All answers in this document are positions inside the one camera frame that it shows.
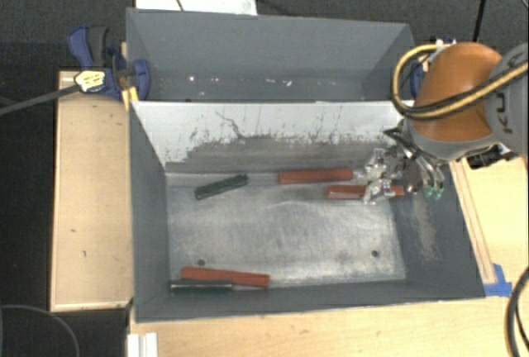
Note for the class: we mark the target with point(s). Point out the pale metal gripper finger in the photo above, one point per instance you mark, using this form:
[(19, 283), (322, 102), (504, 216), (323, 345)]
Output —
[(378, 191), (378, 166)]

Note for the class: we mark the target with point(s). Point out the pale wood flat board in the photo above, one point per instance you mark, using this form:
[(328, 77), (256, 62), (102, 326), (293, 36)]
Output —
[(93, 198)]

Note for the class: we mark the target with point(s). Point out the grey metal bin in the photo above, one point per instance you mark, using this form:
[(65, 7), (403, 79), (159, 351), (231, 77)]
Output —
[(285, 231)]

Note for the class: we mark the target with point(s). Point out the red-brown flat block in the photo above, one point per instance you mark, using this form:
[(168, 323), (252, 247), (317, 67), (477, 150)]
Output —
[(345, 192), (314, 176), (225, 277)]

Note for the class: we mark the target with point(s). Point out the dark green flat block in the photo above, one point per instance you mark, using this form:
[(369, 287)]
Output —
[(198, 286), (222, 186)]

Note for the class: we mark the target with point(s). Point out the black cylinder on white bracket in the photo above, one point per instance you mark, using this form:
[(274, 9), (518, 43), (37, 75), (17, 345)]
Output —
[(489, 157)]

